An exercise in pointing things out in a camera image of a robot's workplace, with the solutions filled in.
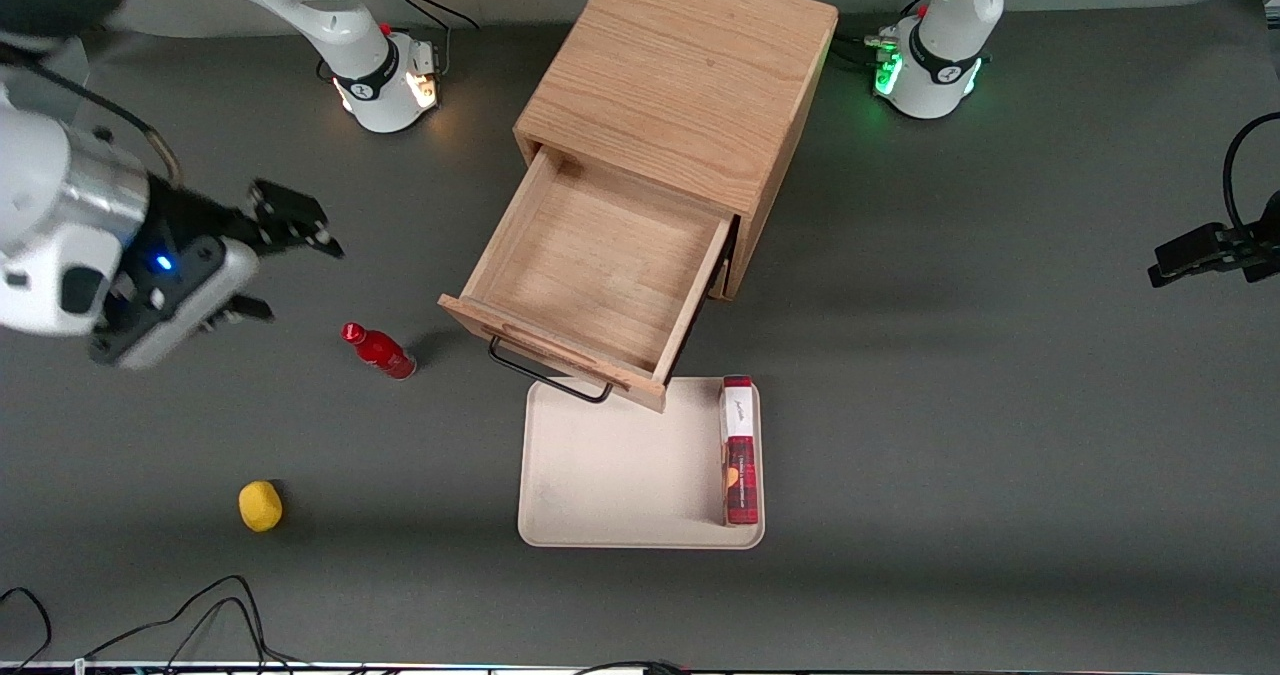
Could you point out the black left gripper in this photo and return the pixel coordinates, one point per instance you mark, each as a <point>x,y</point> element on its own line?
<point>1212,249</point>

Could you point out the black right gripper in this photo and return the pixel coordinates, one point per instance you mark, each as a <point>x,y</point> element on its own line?
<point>186,217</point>

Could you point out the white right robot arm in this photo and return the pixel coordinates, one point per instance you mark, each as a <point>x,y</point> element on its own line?
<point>60,195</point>

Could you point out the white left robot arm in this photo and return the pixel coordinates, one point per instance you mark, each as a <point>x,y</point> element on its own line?
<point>945,45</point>

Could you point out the oak wooden drawer cabinet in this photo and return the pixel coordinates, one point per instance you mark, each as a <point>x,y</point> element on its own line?
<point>680,65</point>

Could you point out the red bottle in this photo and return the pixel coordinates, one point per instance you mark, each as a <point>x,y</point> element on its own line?
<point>382,353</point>

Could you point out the yellow lemon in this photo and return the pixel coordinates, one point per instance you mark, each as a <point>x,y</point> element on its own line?
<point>260,506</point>

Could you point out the beige plastic tray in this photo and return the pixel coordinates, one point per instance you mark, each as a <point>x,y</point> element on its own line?
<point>620,475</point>

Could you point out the red and white carton box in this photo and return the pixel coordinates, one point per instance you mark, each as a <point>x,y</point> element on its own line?
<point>740,465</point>

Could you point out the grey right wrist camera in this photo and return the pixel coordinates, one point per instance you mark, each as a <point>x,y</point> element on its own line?
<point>165,320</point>

